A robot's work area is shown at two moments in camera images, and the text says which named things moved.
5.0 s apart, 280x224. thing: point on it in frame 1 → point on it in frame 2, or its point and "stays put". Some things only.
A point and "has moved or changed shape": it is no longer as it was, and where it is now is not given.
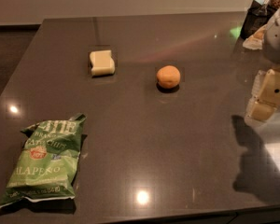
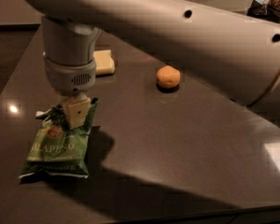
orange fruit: x=168 y=77 stays put
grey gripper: x=278 y=39 → x=69 y=77
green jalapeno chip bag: x=47 y=163 has moved or changed shape
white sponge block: x=102 y=63 stays put
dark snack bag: x=257 y=17 stays put
